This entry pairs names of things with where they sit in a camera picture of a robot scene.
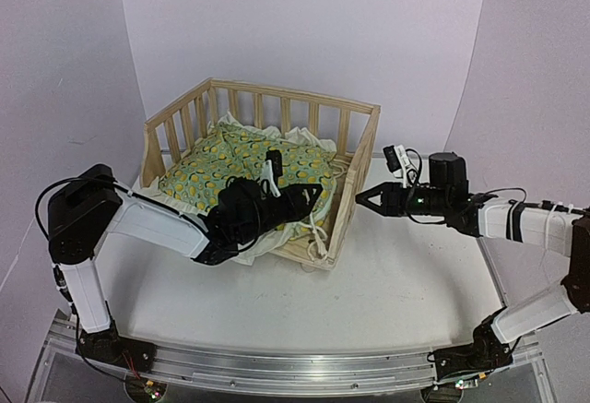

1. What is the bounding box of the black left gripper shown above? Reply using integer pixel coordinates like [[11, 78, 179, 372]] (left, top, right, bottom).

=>
[[236, 184, 323, 247]]

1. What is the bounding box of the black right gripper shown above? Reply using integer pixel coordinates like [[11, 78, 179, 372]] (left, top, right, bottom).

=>
[[356, 183, 450, 219]]

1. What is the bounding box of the wooden pet bed frame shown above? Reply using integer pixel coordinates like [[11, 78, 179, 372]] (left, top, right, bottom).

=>
[[139, 77, 380, 271]]

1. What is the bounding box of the lemon print bed cushion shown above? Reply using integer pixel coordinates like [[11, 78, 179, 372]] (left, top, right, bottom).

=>
[[137, 114, 347, 266]]

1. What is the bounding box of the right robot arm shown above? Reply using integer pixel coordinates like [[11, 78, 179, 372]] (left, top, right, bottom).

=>
[[356, 145, 589, 384]]

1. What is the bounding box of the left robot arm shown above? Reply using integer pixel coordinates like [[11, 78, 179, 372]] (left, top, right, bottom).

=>
[[34, 161, 323, 364]]

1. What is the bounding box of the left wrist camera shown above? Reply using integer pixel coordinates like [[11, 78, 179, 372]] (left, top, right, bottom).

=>
[[259, 149, 283, 197]]

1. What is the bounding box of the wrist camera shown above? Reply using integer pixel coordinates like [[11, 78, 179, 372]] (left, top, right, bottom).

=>
[[259, 149, 283, 197], [383, 145, 419, 188]]

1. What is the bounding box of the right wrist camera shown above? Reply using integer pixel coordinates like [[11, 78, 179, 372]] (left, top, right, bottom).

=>
[[383, 145, 419, 188]]

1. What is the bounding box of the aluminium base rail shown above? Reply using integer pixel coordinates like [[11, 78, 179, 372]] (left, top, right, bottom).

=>
[[25, 317, 556, 402]]

